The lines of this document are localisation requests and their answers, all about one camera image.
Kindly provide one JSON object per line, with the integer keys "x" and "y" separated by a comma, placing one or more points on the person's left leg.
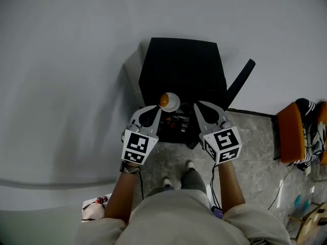
{"x": 161, "y": 191}

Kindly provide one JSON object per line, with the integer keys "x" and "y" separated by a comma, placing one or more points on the person's right white shoe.
{"x": 189, "y": 165}

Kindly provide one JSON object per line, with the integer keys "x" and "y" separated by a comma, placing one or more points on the person's white shoe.
{"x": 167, "y": 181}
{"x": 189, "y": 165}

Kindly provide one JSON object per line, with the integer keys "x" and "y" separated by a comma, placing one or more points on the dark round cup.
{"x": 185, "y": 108}

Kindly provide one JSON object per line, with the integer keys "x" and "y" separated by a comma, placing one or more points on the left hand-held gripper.
{"x": 135, "y": 144}

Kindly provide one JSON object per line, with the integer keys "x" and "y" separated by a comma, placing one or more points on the light wooden table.
{"x": 313, "y": 226}

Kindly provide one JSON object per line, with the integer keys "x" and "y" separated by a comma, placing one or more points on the person's right forearm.
{"x": 231, "y": 185}

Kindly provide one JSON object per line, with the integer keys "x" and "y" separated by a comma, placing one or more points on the black mini fridge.
{"x": 183, "y": 68}

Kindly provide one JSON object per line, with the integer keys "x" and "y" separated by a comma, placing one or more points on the person's beige shirt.
{"x": 176, "y": 221}

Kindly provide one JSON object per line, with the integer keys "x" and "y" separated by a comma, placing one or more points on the person's left white shoe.
{"x": 167, "y": 181}

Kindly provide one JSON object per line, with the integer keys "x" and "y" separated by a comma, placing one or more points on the orange padded chair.
{"x": 291, "y": 134}

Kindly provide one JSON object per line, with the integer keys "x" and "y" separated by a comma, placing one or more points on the small purple device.
{"x": 218, "y": 212}

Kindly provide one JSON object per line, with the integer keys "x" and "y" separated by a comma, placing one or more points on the person's right leg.
{"x": 192, "y": 181}

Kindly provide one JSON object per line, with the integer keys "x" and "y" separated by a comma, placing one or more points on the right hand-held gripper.
{"x": 224, "y": 143}

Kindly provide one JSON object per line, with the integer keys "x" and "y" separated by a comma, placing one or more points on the small white jar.
{"x": 183, "y": 129}

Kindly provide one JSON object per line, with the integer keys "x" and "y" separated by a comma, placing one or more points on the person's left forearm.
{"x": 121, "y": 195}

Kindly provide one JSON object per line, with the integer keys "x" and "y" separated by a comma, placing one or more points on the small red item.
{"x": 173, "y": 122}

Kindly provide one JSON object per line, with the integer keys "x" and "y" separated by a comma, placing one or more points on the pink cloth bag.
{"x": 93, "y": 210}

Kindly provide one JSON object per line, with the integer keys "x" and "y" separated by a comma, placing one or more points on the round orange food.
{"x": 164, "y": 99}

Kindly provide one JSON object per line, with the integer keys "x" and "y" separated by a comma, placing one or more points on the black white striped garment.
{"x": 306, "y": 106}

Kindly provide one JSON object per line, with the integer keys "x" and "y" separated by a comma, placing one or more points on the person's leg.
{"x": 192, "y": 181}
{"x": 161, "y": 191}

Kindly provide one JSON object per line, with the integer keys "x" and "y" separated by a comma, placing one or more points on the red cap bottle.
{"x": 101, "y": 199}

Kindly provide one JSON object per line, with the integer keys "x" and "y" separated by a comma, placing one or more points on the white round plate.
{"x": 173, "y": 103}

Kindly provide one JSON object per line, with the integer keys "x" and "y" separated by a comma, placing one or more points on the teal slipper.
{"x": 298, "y": 201}
{"x": 306, "y": 204}

